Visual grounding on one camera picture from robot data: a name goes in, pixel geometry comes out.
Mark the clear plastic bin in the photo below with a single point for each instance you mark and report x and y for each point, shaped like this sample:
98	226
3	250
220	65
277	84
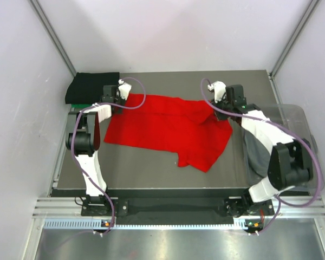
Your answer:
292	117

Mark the red t shirt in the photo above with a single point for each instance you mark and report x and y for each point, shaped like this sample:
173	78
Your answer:
185	127

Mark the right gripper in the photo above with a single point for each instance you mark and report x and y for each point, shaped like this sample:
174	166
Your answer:
219	116

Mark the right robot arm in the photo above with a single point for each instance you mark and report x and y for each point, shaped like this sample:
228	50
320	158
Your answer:
283	161

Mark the grey slotted cable duct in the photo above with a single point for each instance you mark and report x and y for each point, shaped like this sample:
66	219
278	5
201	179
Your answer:
101	224

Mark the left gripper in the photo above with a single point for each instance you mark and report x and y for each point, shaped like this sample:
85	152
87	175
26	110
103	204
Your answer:
122	101

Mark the left corner aluminium post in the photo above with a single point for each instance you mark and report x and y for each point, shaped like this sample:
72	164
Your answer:
46	23

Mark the grey t shirt in bin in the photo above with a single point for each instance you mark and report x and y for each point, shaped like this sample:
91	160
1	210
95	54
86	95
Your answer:
256	158

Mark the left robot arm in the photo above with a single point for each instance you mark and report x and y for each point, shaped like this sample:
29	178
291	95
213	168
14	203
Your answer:
83	138

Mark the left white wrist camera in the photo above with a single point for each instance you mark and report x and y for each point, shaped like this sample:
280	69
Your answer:
124	89

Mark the aluminium frame rail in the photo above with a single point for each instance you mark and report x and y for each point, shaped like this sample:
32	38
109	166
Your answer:
67	208

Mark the folded green t shirt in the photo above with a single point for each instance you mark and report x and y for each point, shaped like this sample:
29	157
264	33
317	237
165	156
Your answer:
80	106

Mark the corner aluminium post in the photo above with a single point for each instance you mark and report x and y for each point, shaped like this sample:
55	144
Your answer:
46	23
301	24

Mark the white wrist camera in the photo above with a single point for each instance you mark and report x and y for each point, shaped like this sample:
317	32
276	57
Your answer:
124	89
218	88

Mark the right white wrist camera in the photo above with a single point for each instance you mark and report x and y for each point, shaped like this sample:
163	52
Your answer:
218	88

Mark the folded black t shirt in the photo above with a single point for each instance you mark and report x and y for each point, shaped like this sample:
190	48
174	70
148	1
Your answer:
87	88

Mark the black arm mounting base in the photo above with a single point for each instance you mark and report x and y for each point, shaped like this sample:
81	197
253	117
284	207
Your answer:
181	206

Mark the right corner aluminium post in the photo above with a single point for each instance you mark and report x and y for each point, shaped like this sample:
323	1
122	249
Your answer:
301	24

